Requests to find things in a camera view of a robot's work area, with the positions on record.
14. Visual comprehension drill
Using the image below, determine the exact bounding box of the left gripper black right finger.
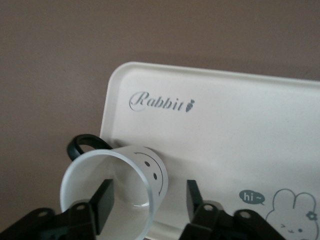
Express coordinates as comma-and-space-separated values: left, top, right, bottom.
178, 179, 286, 240

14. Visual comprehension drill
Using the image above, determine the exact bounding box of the cream rabbit print tray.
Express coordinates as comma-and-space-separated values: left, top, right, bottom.
98, 61, 320, 240

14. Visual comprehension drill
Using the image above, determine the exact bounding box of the white smiley mug black handle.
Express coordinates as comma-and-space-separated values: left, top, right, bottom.
59, 134, 169, 240

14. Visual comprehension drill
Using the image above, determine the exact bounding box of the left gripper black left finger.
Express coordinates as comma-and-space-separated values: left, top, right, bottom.
0, 178, 116, 240

